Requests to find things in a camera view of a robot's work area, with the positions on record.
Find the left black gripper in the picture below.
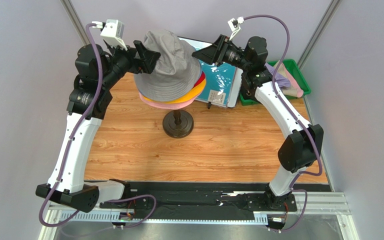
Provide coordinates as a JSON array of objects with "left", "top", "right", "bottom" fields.
[{"left": 99, "top": 40, "right": 161, "bottom": 90}]

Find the red hat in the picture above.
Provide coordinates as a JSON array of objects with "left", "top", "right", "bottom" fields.
[{"left": 193, "top": 71, "right": 206, "bottom": 88}]

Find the grey hat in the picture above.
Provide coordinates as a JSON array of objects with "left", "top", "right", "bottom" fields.
[{"left": 134, "top": 29, "right": 202, "bottom": 102}]

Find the yellow bucket hat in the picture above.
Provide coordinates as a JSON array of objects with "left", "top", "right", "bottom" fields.
[{"left": 144, "top": 78, "right": 207, "bottom": 104}]

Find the pink bucket hat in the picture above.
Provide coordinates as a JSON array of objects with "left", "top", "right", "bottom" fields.
[{"left": 139, "top": 93, "right": 201, "bottom": 110}]

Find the lavender hat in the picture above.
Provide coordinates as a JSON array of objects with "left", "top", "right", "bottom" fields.
[{"left": 265, "top": 63, "right": 291, "bottom": 88}]

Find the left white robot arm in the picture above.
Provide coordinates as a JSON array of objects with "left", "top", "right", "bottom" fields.
[{"left": 35, "top": 40, "right": 161, "bottom": 213}]

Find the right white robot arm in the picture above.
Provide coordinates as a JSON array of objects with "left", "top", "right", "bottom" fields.
[{"left": 192, "top": 35, "right": 324, "bottom": 210}]

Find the white tablet board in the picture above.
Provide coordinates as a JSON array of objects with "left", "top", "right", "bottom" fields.
[{"left": 178, "top": 36, "right": 246, "bottom": 109}]

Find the dark round stand base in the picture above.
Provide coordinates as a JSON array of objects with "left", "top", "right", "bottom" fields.
[{"left": 162, "top": 109, "right": 194, "bottom": 139}]

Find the pink beige hat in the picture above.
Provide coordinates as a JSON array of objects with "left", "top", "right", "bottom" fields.
[{"left": 280, "top": 63, "right": 304, "bottom": 98}]

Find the green plastic bin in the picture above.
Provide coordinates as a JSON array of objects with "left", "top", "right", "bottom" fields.
[{"left": 239, "top": 59, "right": 311, "bottom": 106}]

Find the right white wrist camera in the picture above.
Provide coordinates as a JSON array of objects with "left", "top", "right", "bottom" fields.
[{"left": 227, "top": 16, "right": 245, "bottom": 41}]

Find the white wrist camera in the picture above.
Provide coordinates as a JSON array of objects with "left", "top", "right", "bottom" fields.
[
  {"left": 91, "top": 19, "right": 128, "bottom": 51},
  {"left": 227, "top": 16, "right": 245, "bottom": 41}
]

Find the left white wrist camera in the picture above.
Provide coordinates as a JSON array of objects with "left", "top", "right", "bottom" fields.
[{"left": 91, "top": 19, "right": 128, "bottom": 51}]

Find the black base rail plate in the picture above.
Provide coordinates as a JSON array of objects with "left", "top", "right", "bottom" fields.
[{"left": 85, "top": 179, "right": 332, "bottom": 221}]

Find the aluminium frame rail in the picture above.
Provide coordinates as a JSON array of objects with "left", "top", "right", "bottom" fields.
[{"left": 39, "top": 189, "right": 359, "bottom": 240}]

